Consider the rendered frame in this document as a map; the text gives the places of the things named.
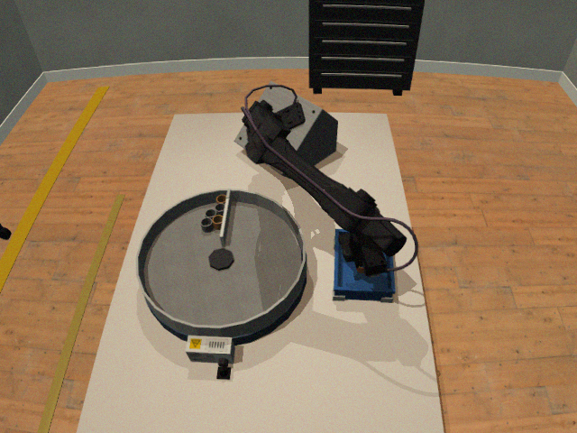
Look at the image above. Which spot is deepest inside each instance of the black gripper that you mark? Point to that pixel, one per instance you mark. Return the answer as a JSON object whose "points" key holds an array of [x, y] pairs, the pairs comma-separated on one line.
{"points": [[347, 254]]}

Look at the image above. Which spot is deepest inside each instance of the blue open tray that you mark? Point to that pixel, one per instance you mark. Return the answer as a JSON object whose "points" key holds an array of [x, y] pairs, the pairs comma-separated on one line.
{"points": [[354, 285]]}

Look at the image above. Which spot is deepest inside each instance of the grey round turntable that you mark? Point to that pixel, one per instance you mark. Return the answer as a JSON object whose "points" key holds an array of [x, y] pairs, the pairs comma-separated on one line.
{"points": [[253, 260]]}

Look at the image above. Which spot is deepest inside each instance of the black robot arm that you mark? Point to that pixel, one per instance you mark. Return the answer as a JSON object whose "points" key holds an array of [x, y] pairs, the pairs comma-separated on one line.
{"points": [[282, 156]]}

